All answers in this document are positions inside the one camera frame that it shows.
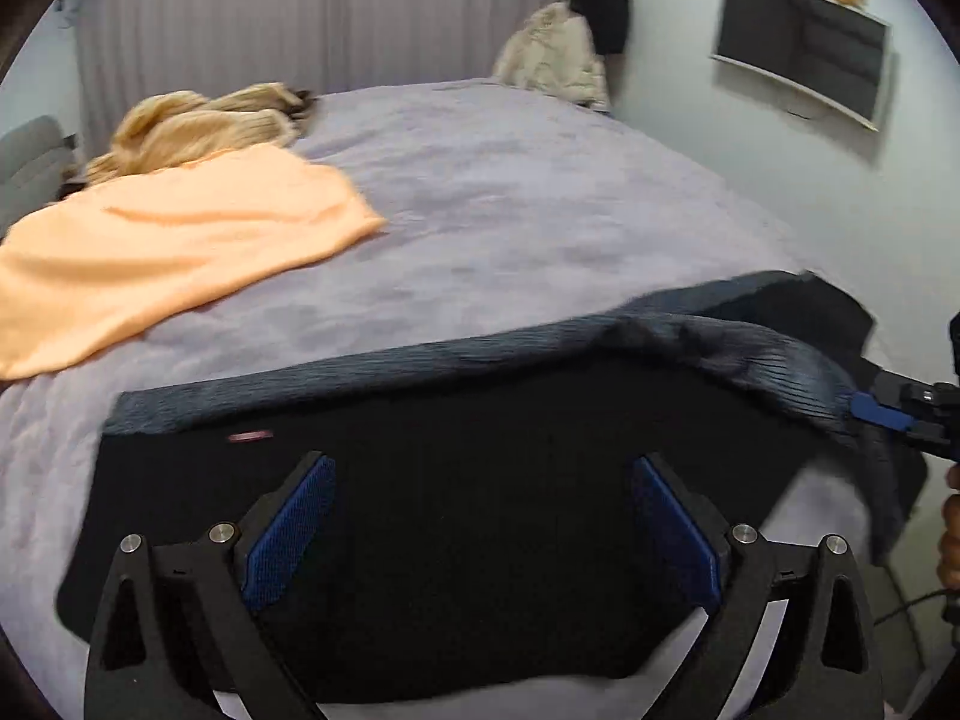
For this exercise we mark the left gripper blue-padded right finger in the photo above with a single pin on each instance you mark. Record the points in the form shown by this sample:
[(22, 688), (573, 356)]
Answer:
[(823, 663)]

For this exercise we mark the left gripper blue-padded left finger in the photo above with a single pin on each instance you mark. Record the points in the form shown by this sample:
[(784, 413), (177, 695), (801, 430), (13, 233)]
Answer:
[(175, 624)]

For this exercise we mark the black pants with patterned lining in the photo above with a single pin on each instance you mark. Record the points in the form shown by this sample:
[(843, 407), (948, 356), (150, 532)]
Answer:
[(480, 523)]

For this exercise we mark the person's right hand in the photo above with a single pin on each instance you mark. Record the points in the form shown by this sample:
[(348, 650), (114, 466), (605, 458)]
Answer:
[(949, 544)]

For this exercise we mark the peach fleece garment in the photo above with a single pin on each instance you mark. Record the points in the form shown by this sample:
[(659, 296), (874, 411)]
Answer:
[(110, 262)]

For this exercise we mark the lilac plush bed blanket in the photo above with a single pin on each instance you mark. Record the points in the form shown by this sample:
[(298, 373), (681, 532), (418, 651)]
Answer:
[(502, 210)]

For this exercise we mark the grey quilted headboard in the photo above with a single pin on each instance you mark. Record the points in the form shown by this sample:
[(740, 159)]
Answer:
[(36, 159)]

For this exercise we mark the tan striped shirt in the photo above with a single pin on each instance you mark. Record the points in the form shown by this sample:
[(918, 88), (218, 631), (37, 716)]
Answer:
[(173, 129)]

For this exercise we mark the cream puffer jacket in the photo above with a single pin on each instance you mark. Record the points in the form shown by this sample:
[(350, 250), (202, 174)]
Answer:
[(553, 53)]

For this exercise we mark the mauve pleated curtain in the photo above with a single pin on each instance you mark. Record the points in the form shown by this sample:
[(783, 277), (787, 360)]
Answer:
[(131, 49)]

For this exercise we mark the wall-mounted curved television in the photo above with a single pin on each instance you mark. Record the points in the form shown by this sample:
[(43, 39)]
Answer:
[(833, 53)]

